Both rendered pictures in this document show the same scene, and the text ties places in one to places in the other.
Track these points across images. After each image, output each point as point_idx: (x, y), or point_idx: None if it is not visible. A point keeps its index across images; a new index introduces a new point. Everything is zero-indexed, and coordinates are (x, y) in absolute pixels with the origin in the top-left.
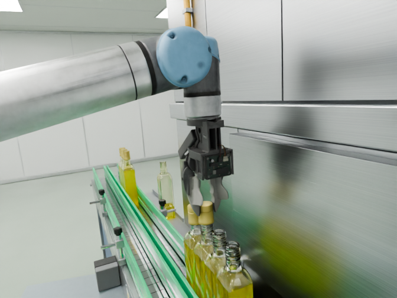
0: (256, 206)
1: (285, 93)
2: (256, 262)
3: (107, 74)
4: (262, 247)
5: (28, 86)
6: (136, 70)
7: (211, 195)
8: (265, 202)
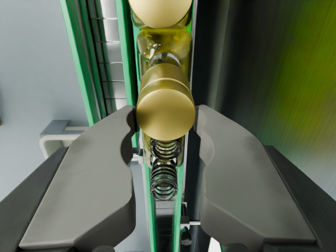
0: (326, 133)
1: None
2: (252, 64)
3: None
4: (264, 98)
5: None
6: None
7: (205, 121)
8: (325, 185)
